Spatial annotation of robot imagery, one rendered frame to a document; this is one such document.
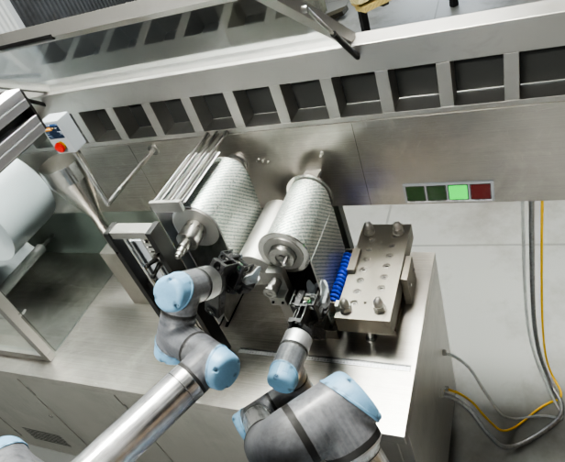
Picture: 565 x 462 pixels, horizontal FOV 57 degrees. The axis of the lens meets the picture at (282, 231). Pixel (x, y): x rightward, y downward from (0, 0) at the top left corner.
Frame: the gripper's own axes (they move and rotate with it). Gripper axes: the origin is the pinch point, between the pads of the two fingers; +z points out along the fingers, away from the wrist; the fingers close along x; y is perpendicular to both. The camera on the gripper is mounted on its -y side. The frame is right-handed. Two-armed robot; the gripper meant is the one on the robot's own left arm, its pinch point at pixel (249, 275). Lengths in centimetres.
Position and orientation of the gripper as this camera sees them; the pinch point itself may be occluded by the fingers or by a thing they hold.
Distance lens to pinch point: 135.8
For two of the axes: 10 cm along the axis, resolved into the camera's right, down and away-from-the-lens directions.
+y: 4.3, -8.6, -2.8
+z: 4.3, -0.7, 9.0
